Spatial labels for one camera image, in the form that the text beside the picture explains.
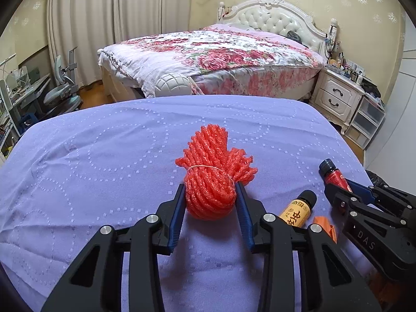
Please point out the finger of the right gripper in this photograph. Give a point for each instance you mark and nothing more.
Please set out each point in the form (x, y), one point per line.
(390, 200)
(347, 202)

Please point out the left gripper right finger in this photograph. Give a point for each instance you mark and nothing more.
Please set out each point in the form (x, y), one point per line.
(329, 281)

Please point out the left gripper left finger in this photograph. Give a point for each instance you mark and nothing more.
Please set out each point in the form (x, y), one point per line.
(93, 281)

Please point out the red bottle black cap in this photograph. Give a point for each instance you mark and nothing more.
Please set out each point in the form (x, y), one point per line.
(332, 175)

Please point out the yellow label brown bottle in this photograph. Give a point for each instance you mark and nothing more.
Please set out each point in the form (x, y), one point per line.
(299, 210)

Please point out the orange-red foam net ball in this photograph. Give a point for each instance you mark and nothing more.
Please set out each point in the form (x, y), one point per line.
(212, 169)

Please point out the black bag lined trash bin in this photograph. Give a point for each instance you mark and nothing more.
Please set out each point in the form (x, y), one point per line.
(376, 180)

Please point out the white sliding wardrobe door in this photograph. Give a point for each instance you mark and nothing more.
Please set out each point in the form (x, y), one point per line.
(391, 153)

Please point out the clear plastic drawer unit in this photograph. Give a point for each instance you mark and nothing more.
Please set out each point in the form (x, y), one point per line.
(365, 122)

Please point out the white two-drawer nightstand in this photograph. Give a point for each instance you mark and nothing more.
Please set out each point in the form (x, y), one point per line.
(336, 98)

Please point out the black clothes pile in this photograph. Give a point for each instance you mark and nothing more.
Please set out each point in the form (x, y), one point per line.
(370, 88)

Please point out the purple dotted tablecloth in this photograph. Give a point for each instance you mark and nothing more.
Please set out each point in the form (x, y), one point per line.
(114, 164)

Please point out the bottles clutter on nightstand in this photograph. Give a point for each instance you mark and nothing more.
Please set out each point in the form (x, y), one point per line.
(337, 62)

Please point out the black item on bed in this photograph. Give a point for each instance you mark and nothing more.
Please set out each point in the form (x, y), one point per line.
(295, 37)

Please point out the floral pink quilt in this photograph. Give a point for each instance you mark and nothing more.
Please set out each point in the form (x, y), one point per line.
(219, 59)

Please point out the grey office chair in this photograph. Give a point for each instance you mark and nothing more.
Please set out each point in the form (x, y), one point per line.
(64, 98)

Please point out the cluttered desk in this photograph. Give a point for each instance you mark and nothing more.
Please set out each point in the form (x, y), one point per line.
(18, 93)

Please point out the white bed tufted headboard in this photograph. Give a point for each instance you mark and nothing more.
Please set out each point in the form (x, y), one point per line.
(274, 16)

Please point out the beige curtains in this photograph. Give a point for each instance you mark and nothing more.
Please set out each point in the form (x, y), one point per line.
(88, 25)

